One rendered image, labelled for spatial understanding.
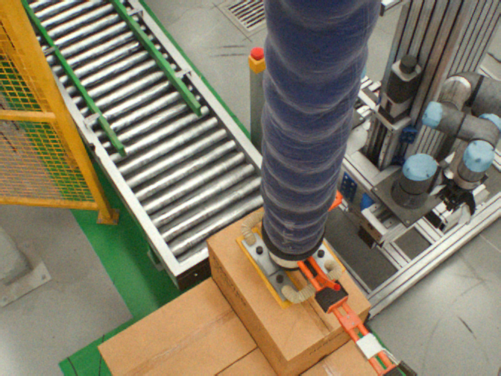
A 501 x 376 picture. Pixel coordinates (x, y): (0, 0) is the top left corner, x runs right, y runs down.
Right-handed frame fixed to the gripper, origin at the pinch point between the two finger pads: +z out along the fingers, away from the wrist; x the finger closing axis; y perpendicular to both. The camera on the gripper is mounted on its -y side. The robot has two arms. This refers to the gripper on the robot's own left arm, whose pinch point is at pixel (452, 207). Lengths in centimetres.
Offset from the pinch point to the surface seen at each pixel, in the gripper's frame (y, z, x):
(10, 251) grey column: 130, 119, -144
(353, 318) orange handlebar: 39, 33, 4
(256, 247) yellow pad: 47, 43, -42
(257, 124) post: -13, 103, -121
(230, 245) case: 51, 58, -54
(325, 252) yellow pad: 27, 44, -25
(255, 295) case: 56, 58, -31
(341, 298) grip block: 37.9, 32.2, -4.7
